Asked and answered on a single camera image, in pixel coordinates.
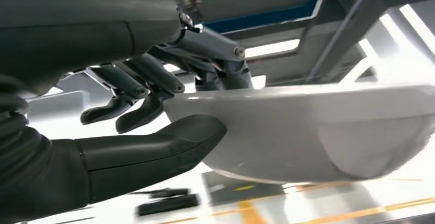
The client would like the black flat object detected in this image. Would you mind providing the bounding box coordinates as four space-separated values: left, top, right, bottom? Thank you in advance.
129 188 190 199

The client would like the blue overhead beam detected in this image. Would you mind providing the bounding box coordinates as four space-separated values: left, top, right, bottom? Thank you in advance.
203 0 329 35

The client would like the ceiling light panel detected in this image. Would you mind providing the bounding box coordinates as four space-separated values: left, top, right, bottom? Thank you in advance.
340 3 435 84
244 39 301 59

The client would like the black bag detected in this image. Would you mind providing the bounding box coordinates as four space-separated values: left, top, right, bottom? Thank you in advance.
135 193 202 217

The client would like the left arm ribbed grey sleeve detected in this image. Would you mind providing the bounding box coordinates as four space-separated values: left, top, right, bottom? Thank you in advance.
0 74 91 224

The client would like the aluminium overhead rail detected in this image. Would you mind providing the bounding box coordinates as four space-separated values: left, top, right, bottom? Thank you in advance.
306 0 380 80

